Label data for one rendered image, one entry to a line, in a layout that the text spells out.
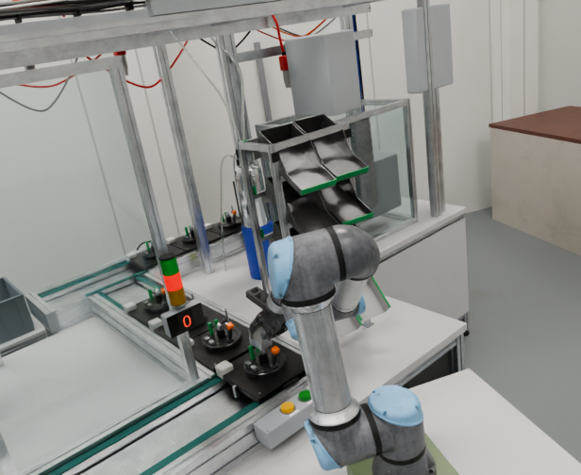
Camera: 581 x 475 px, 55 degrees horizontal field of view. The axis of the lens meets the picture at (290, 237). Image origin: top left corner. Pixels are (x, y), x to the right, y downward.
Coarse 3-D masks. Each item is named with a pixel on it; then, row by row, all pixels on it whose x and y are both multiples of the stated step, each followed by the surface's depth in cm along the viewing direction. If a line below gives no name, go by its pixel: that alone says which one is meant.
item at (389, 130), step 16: (352, 112) 325; (400, 112) 292; (352, 128) 271; (384, 128) 286; (400, 128) 294; (352, 144) 273; (384, 144) 288; (400, 144) 296; (384, 160) 290; (400, 160) 299; (384, 176) 293; (400, 176) 301; (384, 192) 295; (400, 192) 304; (384, 208) 297; (400, 208) 306; (368, 224) 292; (384, 224) 300
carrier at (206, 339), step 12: (216, 324) 203; (240, 324) 212; (204, 336) 207; (216, 336) 202; (240, 336) 200; (192, 348) 201; (204, 348) 200; (216, 348) 195; (228, 348) 195; (240, 348) 196; (204, 360) 192; (216, 360) 191; (228, 360) 190
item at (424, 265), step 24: (456, 216) 322; (384, 240) 297; (408, 240) 297; (432, 240) 311; (456, 240) 327; (384, 264) 288; (408, 264) 301; (432, 264) 315; (456, 264) 332; (384, 288) 291; (408, 288) 305; (432, 288) 320; (456, 288) 336; (456, 312) 341
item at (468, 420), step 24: (432, 384) 179; (456, 384) 177; (480, 384) 175; (432, 408) 168; (456, 408) 166; (480, 408) 165; (504, 408) 163; (432, 432) 159; (456, 432) 157; (480, 432) 156; (504, 432) 155; (528, 432) 153; (288, 456) 158; (312, 456) 157; (456, 456) 149; (480, 456) 148; (504, 456) 146; (528, 456) 145; (552, 456) 144
